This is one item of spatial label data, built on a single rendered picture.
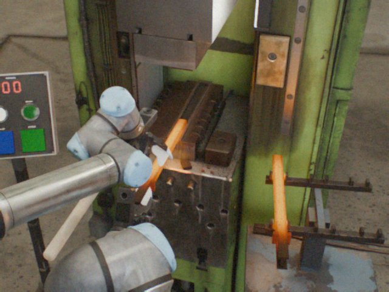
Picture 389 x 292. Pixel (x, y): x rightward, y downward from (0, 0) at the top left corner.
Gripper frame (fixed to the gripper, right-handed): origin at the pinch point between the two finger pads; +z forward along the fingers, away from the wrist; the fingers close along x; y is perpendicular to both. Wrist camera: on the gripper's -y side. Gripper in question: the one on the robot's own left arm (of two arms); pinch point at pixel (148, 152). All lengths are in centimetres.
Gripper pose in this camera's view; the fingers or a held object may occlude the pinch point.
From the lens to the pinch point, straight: 155.3
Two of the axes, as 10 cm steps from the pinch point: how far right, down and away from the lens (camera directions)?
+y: -2.4, 8.9, -3.9
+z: 1.3, 4.3, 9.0
